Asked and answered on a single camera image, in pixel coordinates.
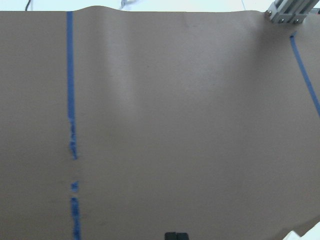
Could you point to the aluminium frame post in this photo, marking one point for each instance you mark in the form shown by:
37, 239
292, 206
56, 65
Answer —
289, 11

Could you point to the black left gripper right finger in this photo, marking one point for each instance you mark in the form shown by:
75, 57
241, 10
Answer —
182, 236

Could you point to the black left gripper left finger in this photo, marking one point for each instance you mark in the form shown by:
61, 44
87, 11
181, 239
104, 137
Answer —
170, 236

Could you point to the cream long sleeve shirt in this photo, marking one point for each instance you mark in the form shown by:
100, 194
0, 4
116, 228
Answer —
292, 235

